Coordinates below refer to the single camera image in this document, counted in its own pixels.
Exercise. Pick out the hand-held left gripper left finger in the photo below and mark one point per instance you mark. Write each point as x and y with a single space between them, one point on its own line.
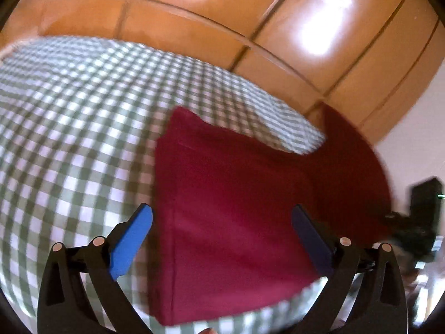
134 236

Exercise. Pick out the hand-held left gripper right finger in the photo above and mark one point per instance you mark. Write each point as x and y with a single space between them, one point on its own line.
311 240

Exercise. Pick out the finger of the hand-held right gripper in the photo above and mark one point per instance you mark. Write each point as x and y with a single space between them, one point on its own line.
396 218

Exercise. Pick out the dark red garment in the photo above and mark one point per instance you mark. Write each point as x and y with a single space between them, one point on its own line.
226 198

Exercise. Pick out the green white gingham bed sheet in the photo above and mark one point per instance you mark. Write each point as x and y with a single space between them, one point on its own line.
69 128

